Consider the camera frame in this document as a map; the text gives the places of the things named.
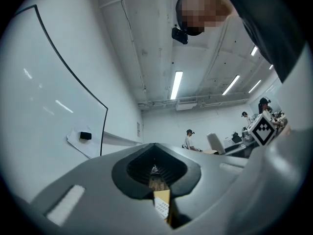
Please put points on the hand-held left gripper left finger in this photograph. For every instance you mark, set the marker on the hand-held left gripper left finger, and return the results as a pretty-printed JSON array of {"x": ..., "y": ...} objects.
[{"x": 97, "y": 192}]

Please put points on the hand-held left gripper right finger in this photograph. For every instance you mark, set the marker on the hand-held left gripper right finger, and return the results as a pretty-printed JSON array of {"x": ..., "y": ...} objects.
[{"x": 207, "y": 170}]

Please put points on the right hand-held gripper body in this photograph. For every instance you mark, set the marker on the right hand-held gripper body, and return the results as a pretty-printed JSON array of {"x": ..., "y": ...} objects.
[{"x": 262, "y": 131}]

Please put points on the person's right forearm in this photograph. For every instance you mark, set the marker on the person's right forearm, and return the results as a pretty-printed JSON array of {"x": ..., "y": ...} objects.
[{"x": 287, "y": 129}]

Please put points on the grey machine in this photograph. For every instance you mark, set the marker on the grey machine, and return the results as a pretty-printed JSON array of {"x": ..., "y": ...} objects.
[{"x": 245, "y": 136}]

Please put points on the cardboard box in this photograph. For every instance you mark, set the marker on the cardboard box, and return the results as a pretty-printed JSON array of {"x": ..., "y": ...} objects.
[{"x": 210, "y": 152}]

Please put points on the black bag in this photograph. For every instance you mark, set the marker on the black bag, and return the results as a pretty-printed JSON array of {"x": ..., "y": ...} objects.
[{"x": 236, "y": 138}]

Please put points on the white chair back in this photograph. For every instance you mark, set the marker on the white chair back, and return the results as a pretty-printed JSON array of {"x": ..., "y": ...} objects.
[{"x": 215, "y": 143}]

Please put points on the grey desk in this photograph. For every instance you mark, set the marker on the grey desk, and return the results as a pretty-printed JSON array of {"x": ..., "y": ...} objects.
[{"x": 238, "y": 149}]

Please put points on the small white box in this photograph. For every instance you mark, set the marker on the small white box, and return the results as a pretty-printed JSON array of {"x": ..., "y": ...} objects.
[{"x": 228, "y": 141}]

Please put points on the white paper sheets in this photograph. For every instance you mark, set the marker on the white paper sheets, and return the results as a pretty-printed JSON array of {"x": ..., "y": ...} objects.
[{"x": 80, "y": 147}]

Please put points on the white ceiling pipe bundle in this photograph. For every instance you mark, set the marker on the white ceiling pipe bundle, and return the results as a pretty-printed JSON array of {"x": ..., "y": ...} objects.
[{"x": 220, "y": 100}]

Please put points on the black whiteboard eraser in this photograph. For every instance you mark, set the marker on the black whiteboard eraser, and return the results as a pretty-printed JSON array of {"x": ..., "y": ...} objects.
[{"x": 85, "y": 135}]

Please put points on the white air conditioner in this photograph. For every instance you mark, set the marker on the white air conditioner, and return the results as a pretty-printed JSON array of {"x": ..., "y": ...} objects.
[{"x": 186, "y": 104}]

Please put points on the person's black shirt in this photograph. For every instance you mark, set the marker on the person's black shirt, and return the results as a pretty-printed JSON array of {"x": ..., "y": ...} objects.
[{"x": 269, "y": 21}]

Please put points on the black framed whiteboard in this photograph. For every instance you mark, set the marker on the black framed whiteboard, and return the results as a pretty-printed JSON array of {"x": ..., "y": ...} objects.
[{"x": 49, "y": 82}]

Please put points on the person's head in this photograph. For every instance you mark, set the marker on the person's head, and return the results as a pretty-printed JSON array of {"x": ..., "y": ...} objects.
[{"x": 203, "y": 11}]

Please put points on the white wall ledge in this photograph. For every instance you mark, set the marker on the white wall ledge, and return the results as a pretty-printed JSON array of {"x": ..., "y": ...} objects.
[{"x": 122, "y": 139}]

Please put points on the wall notice sheet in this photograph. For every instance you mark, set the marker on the wall notice sheet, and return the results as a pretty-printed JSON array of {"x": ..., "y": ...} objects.
[{"x": 138, "y": 129}]

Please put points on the black head camera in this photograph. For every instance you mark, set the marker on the black head camera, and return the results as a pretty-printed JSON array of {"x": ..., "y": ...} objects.
[{"x": 179, "y": 35}]

